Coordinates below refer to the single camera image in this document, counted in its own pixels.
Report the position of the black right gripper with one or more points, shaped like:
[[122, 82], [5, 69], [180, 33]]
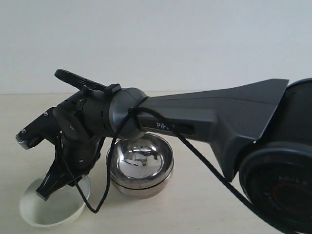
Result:
[[78, 157]]

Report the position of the white ceramic bowl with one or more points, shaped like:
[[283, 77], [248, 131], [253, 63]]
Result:
[[62, 207]]

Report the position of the smooth stainless steel bowl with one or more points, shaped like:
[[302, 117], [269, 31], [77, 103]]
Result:
[[142, 193]]

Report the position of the dimpled stainless steel bowl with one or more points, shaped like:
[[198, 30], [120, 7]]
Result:
[[142, 163]]

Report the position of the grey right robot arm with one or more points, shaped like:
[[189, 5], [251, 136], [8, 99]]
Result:
[[261, 132]]

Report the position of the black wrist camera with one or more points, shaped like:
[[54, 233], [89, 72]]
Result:
[[34, 131]]

